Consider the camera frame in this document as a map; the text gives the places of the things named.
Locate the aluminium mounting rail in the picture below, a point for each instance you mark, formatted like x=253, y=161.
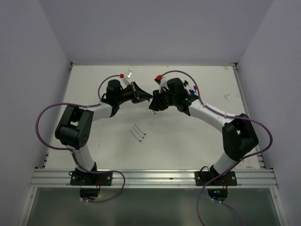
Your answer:
x=243, y=178

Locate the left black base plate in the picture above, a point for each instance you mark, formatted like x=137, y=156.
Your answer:
x=79, y=178

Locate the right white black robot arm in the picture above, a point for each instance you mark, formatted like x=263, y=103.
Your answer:
x=238, y=135

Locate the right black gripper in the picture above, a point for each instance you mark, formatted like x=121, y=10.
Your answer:
x=156, y=103

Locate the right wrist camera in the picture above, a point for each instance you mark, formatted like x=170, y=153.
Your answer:
x=162, y=83

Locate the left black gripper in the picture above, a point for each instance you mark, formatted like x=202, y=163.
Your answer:
x=138, y=95

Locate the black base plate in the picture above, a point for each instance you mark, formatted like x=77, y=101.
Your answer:
x=203, y=177
x=79, y=178

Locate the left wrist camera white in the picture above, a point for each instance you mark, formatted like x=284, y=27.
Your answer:
x=126, y=79

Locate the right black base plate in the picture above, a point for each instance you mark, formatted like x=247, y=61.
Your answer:
x=203, y=177

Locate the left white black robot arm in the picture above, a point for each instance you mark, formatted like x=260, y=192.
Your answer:
x=74, y=127

